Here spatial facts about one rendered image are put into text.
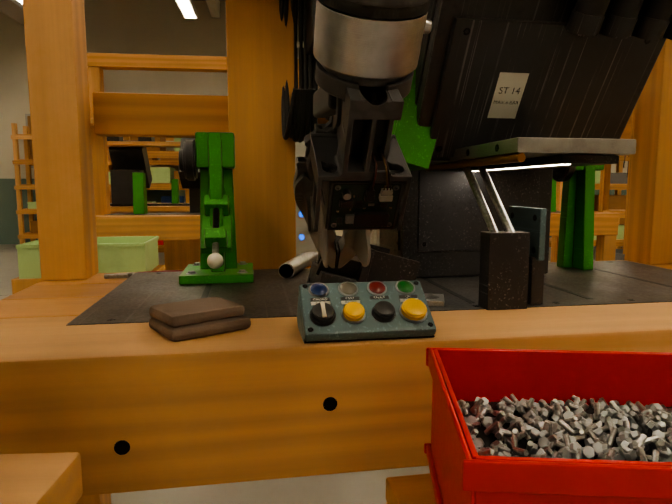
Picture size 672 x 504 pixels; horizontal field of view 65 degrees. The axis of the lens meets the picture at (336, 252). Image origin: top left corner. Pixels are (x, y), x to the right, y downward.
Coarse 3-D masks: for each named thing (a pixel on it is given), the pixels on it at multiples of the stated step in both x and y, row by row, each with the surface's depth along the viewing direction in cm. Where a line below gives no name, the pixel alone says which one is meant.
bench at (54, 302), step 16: (32, 288) 101; (48, 288) 101; (64, 288) 101; (80, 288) 101; (96, 288) 101; (112, 288) 101; (0, 304) 87; (16, 304) 87; (32, 304) 87; (48, 304) 87; (64, 304) 87; (80, 304) 87; (0, 320) 76; (16, 320) 76; (32, 320) 76; (48, 320) 76; (64, 320) 76; (96, 496) 116
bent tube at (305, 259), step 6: (306, 252) 115; (312, 252) 117; (294, 258) 105; (300, 258) 107; (306, 258) 111; (312, 258) 115; (282, 264) 99; (288, 264) 106; (294, 264) 101; (300, 264) 104; (306, 264) 110; (282, 270) 102; (288, 270) 105; (294, 270) 99; (300, 270) 106; (282, 276) 100; (288, 276) 101
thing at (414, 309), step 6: (408, 300) 61; (414, 300) 61; (420, 300) 61; (402, 306) 60; (408, 306) 60; (414, 306) 60; (420, 306) 60; (402, 312) 60; (408, 312) 60; (414, 312) 59; (420, 312) 60; (426, 312) 60; (408, 318) 60; (414, 318) 59; (420, 318) 60
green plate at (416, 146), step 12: (408, 96) 80; (408, 108) 80; (396, 120) 79; (408, 120) 80; (396, 132) 80; (408, 132) 81; (420, 132) 81; (408, 144) 81; (420, 144) 81; (432, 144) 81; (408, 156) 81; (420, 156) 81; (420, 168) 84
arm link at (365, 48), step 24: (336, 24) 34; (360, 24) 33; (384, 24) 33; (408, 24) 33; (336, 48) 35; (360, 48) 34; (384, 48) 34; (408, 48) 35; (336, 72) 36; (360, 72) 35; (384, 72) 35; (408, 72) 36
